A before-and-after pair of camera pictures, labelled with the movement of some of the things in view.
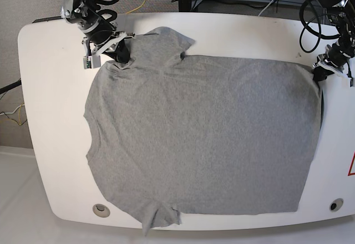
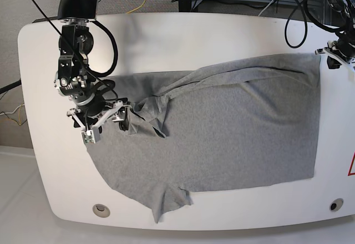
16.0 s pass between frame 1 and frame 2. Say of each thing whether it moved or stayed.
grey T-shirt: moved
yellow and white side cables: stayed
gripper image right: moved
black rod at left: stayed
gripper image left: moved
